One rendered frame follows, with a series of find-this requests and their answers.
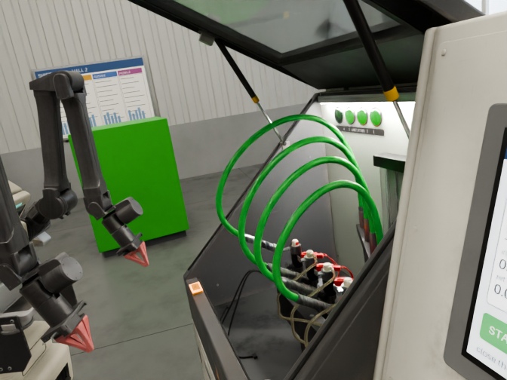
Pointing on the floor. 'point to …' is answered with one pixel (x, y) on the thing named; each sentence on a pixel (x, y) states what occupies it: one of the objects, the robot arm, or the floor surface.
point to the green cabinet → (139, 179)
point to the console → (439, 193)
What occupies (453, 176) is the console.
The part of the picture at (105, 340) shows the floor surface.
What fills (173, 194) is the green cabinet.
